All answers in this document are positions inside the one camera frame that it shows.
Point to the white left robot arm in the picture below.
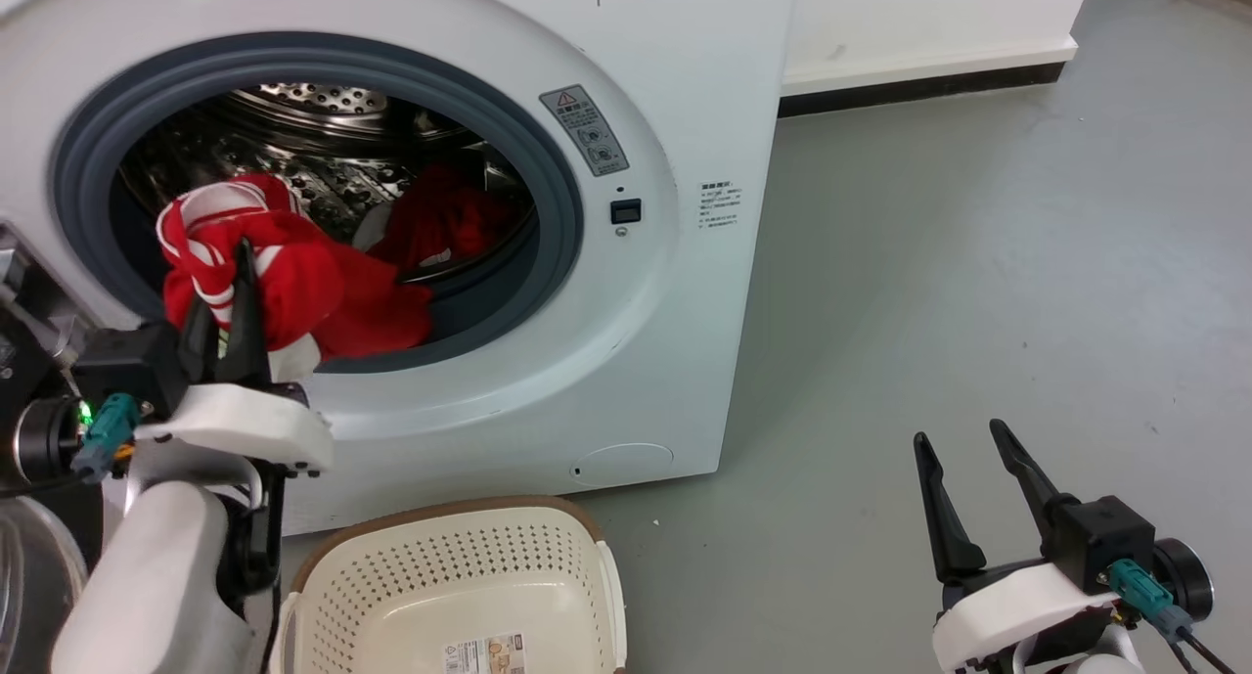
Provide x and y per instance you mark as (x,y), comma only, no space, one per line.
(156,586)

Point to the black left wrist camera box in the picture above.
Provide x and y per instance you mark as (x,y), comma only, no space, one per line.
(127,366)

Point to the paper label in basket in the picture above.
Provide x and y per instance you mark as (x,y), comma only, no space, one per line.
(486,654)

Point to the plain red garment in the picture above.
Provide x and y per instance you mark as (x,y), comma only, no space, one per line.
(445,219)

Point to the perforated steel drum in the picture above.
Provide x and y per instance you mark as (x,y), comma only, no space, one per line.
(323,136)

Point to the black door latch socket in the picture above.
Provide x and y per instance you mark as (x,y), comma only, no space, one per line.
(626,210)

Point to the grey warning sticker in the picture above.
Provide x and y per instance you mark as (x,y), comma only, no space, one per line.
(585,129)

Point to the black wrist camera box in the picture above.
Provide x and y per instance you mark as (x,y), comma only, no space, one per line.
(127,366)
(1105,542)

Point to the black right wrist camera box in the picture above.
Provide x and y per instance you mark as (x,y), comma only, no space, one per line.
(1105,542)

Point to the round drain filter cover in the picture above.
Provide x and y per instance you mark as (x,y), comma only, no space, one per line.
(623,464)

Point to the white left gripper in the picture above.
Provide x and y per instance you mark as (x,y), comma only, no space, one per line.
(245,422)

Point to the red white-striped garment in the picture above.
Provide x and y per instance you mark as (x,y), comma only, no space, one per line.
(293,283)

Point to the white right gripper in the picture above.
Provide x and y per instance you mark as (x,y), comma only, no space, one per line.
(1007,610)

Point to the white front-load washing machine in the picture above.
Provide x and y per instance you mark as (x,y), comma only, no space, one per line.
(675,292)

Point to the cream perforated laundry basket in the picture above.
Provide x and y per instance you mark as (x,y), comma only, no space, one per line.
(440,576)

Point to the grey rubber door gasket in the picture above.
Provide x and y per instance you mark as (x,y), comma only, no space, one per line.
(558,195)

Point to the washing machine glass door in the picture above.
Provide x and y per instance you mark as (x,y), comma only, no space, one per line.
(29,576)

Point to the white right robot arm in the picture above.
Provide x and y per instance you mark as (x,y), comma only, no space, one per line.
(1105,662)

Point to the black wall baseboard strip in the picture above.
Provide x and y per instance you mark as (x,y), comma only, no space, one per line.
(919,89)

